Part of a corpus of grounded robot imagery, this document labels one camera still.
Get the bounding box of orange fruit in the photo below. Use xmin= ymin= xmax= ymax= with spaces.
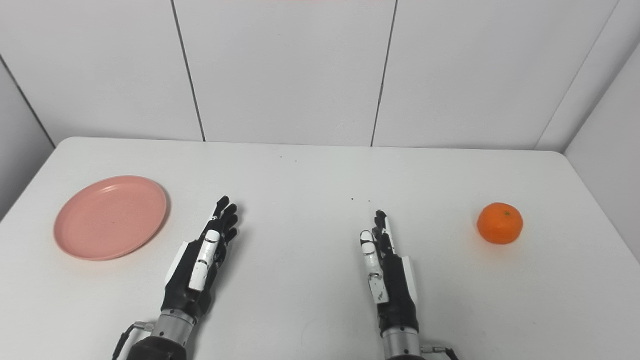
xmin=477 ymin=202 xmax=524 ymax=245

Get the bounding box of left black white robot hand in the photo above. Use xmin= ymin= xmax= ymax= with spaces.
xmin=161 ymin=196 xmax=239 ymax=321

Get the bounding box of pink round plate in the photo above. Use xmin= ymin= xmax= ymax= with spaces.
xmin=53 ymin=175 xmax=169 ymax=262

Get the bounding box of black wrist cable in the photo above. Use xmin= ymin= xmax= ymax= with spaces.
xmin=421 ymin=344 xmax=459 ymax=360
xmin=112 ymin=322 xmax=156 ymax=360

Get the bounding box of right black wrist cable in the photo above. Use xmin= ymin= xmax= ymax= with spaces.
xmin=421 ymin=344 xmax=459 ymax=360

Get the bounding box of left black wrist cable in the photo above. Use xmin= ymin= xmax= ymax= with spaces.
xmin=112 ymin=322 xmax=156 ymax=360

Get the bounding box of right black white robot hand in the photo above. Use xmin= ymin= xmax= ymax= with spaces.
xmin=360 ymin=210 xmax=420 ymax=337

